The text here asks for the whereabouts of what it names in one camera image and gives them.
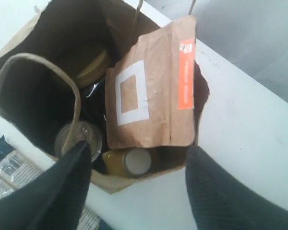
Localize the clear can of brown grains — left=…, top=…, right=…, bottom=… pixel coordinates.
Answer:
left=54, top=121, right=103, bottom=163

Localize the clear jar with yellow lid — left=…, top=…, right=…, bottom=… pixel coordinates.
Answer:
left=74, top=46, right=111, bottom=88

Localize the dark blue noodle packet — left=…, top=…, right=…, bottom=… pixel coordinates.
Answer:
left=0, top=138, right=100, bottom=230

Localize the yellow rectangular box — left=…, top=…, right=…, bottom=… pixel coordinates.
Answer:
left=102, top=148, right=152, bottom=178

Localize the brown pouch with orange label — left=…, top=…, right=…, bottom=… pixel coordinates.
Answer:
left=105, top=16, right=196, bottom=149

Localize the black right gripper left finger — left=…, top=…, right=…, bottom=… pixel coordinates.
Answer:
left=0, top=141, right=91, bottom=230

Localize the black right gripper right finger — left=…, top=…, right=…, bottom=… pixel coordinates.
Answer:
left=185, top=146, right=288, bottom=230

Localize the brown paper shopping bag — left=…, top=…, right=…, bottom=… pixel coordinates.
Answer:
left=0, top=0, right=209, bottom=194

